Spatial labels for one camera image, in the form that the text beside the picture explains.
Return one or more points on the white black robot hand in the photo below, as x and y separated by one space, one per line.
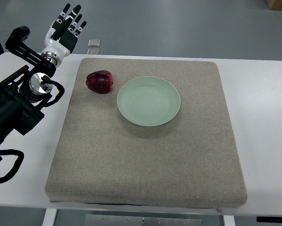
63 34

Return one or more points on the red apple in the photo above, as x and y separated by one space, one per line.
100 82

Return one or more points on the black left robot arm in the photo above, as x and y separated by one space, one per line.
25 92

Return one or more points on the light green plate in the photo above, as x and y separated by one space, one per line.
148 101

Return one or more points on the clear floor socket cover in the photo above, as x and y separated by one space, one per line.
94 43

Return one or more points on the beige square cushion mat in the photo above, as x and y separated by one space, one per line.
190 162

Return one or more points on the cardboard box corner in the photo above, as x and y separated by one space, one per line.
275 4

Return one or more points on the black table control panel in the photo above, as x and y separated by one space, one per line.
265 219

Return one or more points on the metal table base plate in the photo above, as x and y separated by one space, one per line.
110 220

